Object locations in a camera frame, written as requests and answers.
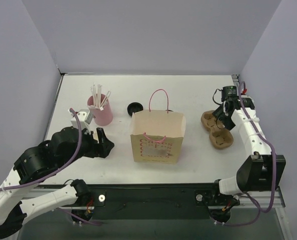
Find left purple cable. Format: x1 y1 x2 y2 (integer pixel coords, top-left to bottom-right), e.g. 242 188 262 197
0 108 107 226

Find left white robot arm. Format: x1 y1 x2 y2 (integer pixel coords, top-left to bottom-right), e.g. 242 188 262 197
0 126 115 239

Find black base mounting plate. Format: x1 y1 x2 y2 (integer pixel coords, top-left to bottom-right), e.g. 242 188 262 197
71 183 240 222

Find brown pulp cup carrier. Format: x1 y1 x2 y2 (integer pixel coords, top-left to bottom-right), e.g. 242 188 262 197
200 110 234 150

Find stack of black lids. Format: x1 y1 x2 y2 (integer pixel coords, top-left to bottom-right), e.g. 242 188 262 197
127 102 144 117

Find white wrapped straws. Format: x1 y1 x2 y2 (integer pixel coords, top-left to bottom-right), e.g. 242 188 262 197
87 84 112 111

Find pink straw holder cup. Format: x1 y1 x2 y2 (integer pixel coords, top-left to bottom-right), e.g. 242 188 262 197
87 96 113 126

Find pink and cream paper bag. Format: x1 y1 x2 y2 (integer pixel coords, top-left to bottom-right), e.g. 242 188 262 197
130 88 186 164

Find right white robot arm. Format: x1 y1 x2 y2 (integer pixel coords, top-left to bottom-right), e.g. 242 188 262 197
210 85 286 204

